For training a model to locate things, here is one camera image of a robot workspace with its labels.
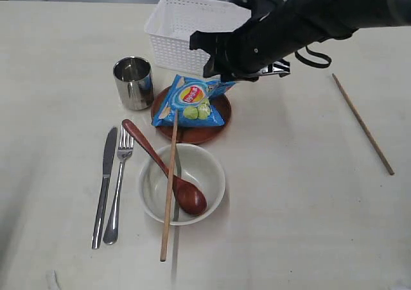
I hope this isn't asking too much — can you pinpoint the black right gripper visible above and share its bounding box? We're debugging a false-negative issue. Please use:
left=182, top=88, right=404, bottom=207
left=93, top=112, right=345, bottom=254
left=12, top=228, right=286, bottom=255
left=189, top=0, right=324, bottom=81

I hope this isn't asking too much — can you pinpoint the blue chips bag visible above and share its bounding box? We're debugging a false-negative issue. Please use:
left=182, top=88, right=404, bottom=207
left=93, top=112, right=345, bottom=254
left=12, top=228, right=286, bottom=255
left=152, top=74, right=236, bottom=127

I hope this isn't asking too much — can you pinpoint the white perforated plastic basket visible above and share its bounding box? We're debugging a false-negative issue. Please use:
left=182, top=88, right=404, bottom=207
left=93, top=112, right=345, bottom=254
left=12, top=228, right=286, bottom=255
left=144, top=0, right=251, bottom=76

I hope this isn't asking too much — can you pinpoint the brown wooden chopstick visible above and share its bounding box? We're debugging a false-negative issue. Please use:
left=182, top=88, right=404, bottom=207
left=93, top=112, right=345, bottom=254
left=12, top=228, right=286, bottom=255
left=160, top=110, right=179, bottom=262
left=331, top=73, right=395, bottom=176

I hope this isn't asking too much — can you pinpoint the brown round plate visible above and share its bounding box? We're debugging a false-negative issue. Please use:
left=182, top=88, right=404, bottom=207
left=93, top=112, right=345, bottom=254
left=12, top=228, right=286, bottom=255
left=150, top=86, right=232, bottom=145

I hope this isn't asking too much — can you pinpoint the stainless steel cup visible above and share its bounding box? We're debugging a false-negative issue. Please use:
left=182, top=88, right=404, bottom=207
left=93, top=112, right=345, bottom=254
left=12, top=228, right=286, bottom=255
left=112, top=56, right=154, bottom=110

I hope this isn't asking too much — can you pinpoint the grey ceramic bowl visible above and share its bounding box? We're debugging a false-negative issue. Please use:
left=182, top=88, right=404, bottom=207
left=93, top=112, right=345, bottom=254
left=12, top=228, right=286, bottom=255
left=139, top=144, right=225, bottom=226

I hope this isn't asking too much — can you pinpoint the stainless steel fork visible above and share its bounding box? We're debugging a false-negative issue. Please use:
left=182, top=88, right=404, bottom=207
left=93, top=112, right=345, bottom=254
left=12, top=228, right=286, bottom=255
left=103, top=126, right=134, bottom=245

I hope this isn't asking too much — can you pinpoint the brown wooden spoon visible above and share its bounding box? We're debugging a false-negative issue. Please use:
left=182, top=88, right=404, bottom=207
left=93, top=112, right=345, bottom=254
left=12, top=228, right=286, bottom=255
left=122, top=119, right=207, bottom=216

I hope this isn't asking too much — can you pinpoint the stainless steel knife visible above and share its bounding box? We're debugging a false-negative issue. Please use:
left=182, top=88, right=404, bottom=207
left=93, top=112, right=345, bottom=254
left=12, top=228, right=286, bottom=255
left=91, top=127, right=118, bottom=250

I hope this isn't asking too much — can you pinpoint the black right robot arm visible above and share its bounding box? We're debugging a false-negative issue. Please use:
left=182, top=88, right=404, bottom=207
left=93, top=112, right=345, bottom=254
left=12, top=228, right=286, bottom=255
left=189, top=0, right=410, bottom=81

